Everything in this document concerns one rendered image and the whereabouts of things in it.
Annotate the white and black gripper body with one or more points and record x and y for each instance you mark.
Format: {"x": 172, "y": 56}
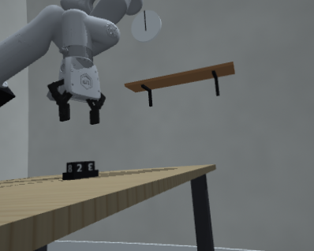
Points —
{"x": 80, "y": 78}

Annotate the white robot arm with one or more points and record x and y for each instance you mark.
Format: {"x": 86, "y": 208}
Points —
{"x": 74, "y": 32}

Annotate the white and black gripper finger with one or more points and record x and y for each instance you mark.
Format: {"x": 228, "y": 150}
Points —
{"x": 94, "y": 113}
{"x": 61, "y": 100}

